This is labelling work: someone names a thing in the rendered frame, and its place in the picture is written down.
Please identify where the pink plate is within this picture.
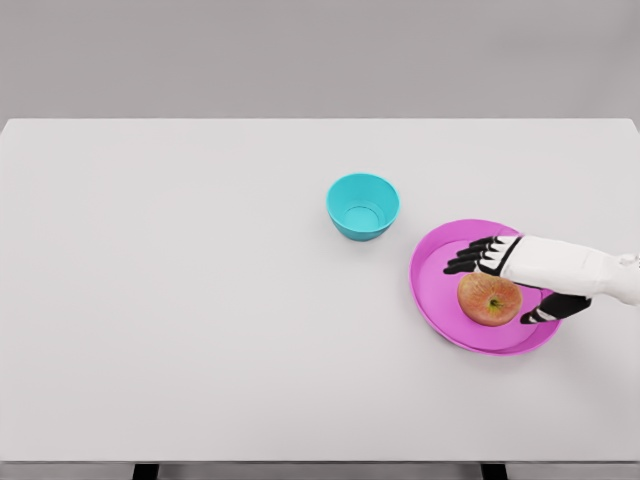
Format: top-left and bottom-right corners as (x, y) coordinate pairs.
(408, 218), (563, 356)

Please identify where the blue bowl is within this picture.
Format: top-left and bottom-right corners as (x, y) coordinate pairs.
(326, 172), (402, 244)

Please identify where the red yellow apple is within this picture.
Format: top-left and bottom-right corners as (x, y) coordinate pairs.
(457, 272), (524, 328)

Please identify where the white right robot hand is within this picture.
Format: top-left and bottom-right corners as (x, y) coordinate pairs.
(443, 234), (612, 326)

